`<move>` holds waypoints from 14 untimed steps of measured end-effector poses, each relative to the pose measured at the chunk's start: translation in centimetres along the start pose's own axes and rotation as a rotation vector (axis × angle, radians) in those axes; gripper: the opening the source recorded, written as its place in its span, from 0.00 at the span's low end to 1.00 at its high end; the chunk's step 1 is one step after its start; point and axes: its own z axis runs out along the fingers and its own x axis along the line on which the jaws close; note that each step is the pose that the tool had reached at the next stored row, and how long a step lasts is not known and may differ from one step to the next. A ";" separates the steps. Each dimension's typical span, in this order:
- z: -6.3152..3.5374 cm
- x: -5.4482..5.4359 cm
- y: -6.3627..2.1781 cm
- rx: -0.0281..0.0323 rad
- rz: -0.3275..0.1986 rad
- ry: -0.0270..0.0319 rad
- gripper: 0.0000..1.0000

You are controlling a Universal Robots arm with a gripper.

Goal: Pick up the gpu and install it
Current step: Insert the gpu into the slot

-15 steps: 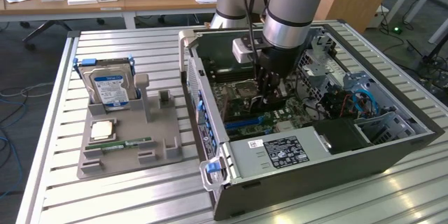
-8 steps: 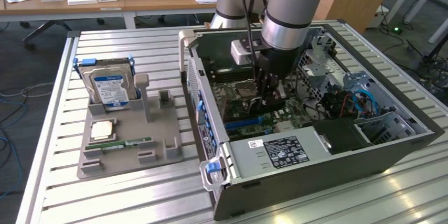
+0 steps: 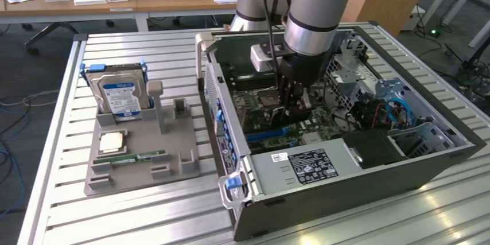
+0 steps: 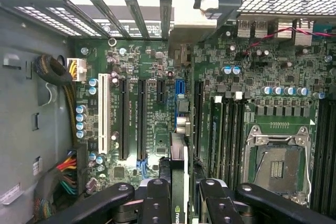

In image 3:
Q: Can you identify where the blue data wire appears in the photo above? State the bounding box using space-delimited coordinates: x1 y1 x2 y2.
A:
384 98 417 127

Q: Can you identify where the black floor stand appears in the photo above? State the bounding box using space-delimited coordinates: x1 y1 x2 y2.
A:
444 41 490 96

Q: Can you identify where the silver disk bay cage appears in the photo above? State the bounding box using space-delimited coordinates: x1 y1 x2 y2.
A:
325 52 384 108

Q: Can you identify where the hard disk blue carrier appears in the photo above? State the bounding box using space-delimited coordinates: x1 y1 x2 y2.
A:
81 60 151 119

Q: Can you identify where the green RAM stick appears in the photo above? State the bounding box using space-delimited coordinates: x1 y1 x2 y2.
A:
94 149 169 166

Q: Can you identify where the white box red button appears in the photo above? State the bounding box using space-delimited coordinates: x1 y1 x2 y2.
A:
400 6 429 33

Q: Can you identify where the grey parts rack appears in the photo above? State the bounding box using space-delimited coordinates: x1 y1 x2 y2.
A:
83 80 204 197

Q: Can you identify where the green motherboard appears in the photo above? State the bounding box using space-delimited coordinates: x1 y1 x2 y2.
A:
221 64 346 154

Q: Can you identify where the black wire bundle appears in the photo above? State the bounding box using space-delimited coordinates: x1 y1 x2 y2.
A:
350 100 380 131

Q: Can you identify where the blue floor cable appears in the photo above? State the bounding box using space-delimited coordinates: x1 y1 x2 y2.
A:
0 106 31 217

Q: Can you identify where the grey power supply unit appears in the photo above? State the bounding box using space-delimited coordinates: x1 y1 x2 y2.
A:
240 138 364 203

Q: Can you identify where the black green graphics card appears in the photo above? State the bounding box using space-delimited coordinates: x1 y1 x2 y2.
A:
266 106 310 131

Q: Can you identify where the silver chipset heatsink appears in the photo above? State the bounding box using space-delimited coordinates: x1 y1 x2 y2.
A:
302 133 328 144

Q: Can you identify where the blue expansion slot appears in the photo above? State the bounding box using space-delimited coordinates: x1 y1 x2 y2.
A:
245 130 292 143

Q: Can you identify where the CPU socket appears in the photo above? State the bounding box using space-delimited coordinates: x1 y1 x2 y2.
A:
249 87 284 111

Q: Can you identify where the dark wheeled chair base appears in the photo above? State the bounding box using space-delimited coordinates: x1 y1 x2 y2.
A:
23 21 117 56

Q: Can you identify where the grey open PC case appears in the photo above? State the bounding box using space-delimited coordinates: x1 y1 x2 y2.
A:
196 25 488 242

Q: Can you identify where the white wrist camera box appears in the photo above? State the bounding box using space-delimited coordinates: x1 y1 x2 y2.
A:
250 42 289 72

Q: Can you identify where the silver drive bay bracket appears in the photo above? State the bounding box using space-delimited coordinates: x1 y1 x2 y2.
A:
386 121 461 160

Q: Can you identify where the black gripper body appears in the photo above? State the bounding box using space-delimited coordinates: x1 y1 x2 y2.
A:
276 51 328 90

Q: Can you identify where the silver CPU chip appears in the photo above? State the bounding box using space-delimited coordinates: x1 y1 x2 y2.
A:
98 133 129 154

